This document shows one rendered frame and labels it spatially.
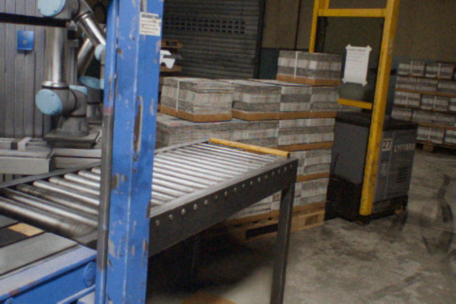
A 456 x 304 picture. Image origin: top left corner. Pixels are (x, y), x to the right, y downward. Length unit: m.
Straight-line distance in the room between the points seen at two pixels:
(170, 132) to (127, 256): 1.82
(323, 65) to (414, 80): 4.33
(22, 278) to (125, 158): 0.32
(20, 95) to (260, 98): 1.44
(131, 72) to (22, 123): 1.73
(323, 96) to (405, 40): 5.98
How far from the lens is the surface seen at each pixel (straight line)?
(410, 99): 7.88
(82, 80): 2.92
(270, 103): 3.30
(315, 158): 3.73
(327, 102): 3.72
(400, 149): 4.31
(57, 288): 1.19
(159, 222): 1.48
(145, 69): 1.00
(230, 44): 10.73
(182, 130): 2.89
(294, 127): 3.51
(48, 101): 2.31
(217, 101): 3.03
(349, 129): 4.24
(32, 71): 2.63
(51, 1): 2.29
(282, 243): 2.45
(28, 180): 1.79
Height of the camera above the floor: 1.29
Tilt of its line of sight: 9 degrees down
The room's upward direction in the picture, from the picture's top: 5 degrees clockwise
